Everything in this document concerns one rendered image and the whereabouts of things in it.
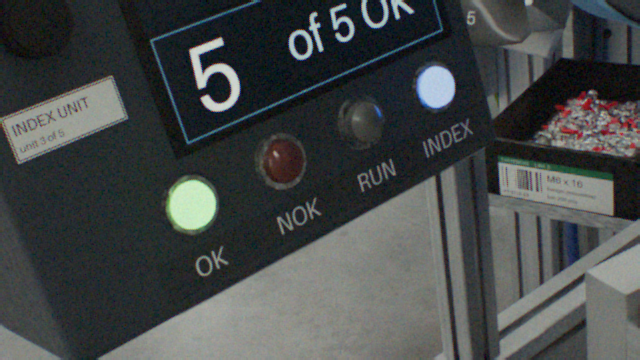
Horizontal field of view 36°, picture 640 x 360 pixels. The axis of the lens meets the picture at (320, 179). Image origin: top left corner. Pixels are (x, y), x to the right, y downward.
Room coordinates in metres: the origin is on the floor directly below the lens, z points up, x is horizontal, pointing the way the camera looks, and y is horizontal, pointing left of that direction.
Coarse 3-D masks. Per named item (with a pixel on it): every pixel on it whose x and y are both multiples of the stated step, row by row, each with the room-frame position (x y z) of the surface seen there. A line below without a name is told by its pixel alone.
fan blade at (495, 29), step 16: (464, 0) 1.06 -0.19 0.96; (480, 0) 1.05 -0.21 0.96; (496, 0) 1.05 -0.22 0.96; (512, 0) 1.05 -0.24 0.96; (496, 16) 1.04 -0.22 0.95; (512, 16) 1.03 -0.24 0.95; (480, 32) 1.03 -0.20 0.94; (496, 32) 1.02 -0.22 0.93; (512, 32) 1.02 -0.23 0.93; (528, 32) 1.02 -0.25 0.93
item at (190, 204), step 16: (192, 176) 0.39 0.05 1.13; (176, 192) 0.38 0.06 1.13; (192, 192) 0.38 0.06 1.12; (208, 192) 0.39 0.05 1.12; (176, 208) 0.38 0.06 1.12; (192, 208) 0.38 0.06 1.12; (208, 208) 0.38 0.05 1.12; (176, 224) 0.38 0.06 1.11; (192, 224) 0.38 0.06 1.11; (208, 224) 0.39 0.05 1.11
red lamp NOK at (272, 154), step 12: (264, 144) 0.41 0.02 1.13; (276, 144) 0.41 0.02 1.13; (288, 144) 0.41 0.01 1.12; (300, 144) 0.42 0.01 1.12; (264, 156) 0.41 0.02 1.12; (276, 156) 0.41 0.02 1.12; (288, 156) 0.41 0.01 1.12; (300, 156) 0.41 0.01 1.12; (264, 168) 0.41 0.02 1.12; (276, 168) 0.41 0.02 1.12; (288, 168) 0.41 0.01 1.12; (300, 168) 0.41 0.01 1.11; (264, 180) 0.41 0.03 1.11; (276, 180) 0.41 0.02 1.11; (288, 180) 0.41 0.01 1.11
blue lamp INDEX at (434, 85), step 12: (420, 72) 0.47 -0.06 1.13; (432, 72) 0.47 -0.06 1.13; (444, 72) 0.47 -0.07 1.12; (420, 84) 0.47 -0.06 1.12; (432, 84) 0.46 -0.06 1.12; (444, 84) 0.47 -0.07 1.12; (420, 96) 0.46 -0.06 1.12; (432, 96) 0.46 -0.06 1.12; (444, 96) 0.47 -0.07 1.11; (432, 108) 0.47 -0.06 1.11; (444, 108) 0.47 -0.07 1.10
